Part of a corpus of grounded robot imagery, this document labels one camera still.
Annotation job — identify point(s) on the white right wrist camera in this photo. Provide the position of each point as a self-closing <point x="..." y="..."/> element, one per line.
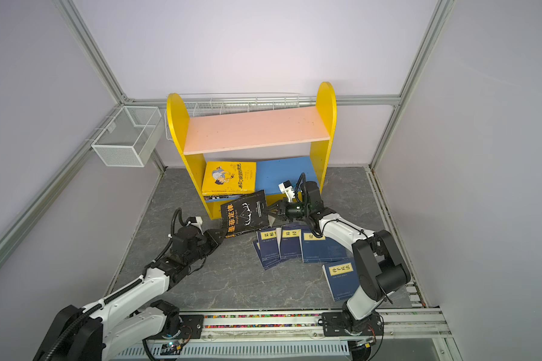
<point x="287" y="189"/>

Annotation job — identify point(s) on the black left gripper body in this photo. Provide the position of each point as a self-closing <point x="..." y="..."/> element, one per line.
<point x="196" y="253"/>

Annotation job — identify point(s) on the navy book large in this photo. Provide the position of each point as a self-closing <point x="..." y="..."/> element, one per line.
<point x="320" y="250"/>

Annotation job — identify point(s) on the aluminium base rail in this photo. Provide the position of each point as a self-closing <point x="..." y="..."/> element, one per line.
<point x="267" y="326"/>

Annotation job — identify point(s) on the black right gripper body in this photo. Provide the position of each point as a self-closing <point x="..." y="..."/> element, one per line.
<point x="296" y="210"/>

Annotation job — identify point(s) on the purple old man book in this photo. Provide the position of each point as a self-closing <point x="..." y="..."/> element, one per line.
<point x="220" y="198"/>

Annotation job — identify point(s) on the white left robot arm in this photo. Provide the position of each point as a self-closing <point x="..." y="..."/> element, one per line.
<point x="75" y="335"/>

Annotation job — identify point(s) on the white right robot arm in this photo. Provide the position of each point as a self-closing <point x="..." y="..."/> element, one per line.
<point x="382" y="270"/>

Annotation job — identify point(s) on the black book yellow title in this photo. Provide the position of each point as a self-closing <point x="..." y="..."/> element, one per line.
<point x="245" y="214"/>

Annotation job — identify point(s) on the white vented cable duct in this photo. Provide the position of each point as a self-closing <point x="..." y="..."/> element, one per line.
<point x="250" y="350"/>

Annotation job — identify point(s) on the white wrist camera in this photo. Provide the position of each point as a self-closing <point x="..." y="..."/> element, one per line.
<point x="196" y="221"/>
<point x="287" y="189"/>

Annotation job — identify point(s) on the white wire rack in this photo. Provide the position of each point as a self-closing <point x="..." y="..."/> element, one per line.
<point x="234" y="103"/>

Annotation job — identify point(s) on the yellow pink blue bookshelf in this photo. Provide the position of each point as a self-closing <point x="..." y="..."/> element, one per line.
<point x="194" y="137"/>

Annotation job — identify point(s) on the yellow cartoon book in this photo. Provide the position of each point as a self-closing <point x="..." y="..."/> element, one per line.
<point x="229" y="178"/>

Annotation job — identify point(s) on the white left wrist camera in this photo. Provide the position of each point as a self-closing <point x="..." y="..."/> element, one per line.
<point x="196" y="221"/>

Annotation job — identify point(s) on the white mesh basket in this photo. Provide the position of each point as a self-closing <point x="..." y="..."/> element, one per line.
<point x="130" y="137"/>

